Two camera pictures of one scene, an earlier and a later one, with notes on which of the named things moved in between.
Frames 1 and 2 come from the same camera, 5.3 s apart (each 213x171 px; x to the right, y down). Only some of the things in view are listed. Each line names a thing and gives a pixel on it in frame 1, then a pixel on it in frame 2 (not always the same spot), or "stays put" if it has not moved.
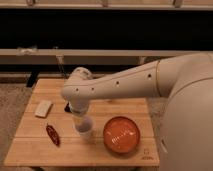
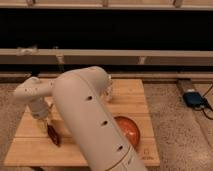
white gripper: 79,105 -> 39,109
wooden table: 122,133 stays put
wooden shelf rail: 89,57 stays put
